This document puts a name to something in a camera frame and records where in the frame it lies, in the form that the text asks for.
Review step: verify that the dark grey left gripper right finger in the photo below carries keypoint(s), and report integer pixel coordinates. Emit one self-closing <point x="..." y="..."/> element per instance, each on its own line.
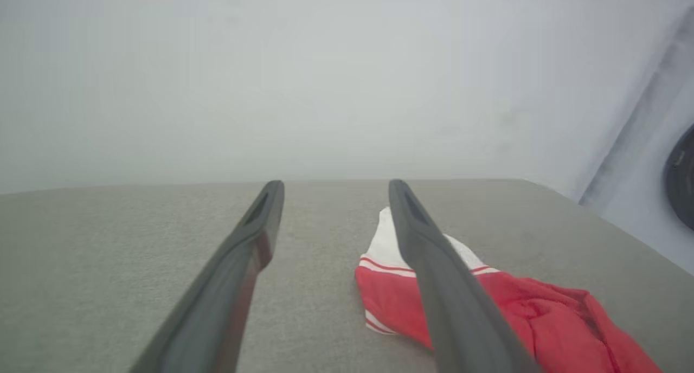
<point x="455" y="308"/>

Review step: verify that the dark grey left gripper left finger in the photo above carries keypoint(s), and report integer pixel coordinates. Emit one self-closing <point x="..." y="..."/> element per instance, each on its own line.
<point x="217" y="308"/>

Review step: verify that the red and white garment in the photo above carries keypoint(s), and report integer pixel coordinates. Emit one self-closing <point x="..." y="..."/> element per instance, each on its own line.
<point x="542" y="319"/>

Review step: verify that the dark round washing machine door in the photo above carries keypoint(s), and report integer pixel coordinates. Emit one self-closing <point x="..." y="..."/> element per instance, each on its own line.
<point x="684" y="178"/>

